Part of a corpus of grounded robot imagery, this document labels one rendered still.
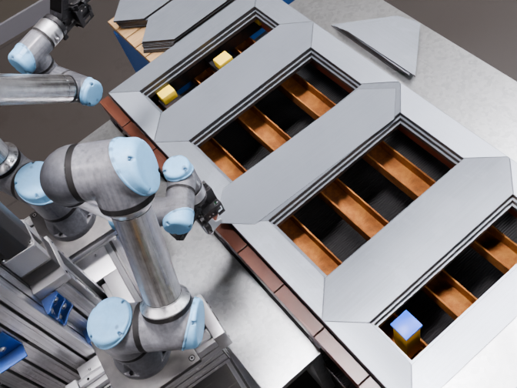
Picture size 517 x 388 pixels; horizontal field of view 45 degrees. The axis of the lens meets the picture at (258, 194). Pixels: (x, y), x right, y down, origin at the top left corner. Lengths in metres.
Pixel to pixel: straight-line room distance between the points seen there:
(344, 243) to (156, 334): 0.96
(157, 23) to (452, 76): 1.17
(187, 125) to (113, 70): 1.68
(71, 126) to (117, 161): 2.52
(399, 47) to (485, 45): 1.15
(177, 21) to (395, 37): 0.86
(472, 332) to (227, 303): 0.76
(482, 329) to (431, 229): 0.32
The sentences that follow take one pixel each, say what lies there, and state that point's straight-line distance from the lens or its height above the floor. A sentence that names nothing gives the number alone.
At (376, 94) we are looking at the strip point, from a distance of 2.16.
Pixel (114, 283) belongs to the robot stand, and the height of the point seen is 0.95.
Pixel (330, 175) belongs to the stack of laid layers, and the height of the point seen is 0.85.
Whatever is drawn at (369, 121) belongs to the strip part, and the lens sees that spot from 2.09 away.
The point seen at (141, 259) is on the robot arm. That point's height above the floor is 1.43.
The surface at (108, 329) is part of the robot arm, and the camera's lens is 1.48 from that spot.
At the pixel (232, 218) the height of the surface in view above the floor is 0.86.
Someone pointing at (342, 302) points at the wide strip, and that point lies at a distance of 1.79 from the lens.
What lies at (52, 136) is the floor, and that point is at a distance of 3.73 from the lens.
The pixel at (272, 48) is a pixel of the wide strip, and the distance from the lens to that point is 2.37.
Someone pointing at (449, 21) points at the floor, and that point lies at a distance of 3.60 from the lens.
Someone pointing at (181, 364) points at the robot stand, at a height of 1.04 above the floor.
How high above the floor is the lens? 2.52
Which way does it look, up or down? 56 degrees down
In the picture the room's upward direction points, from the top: 23 degrees counter-clockwise
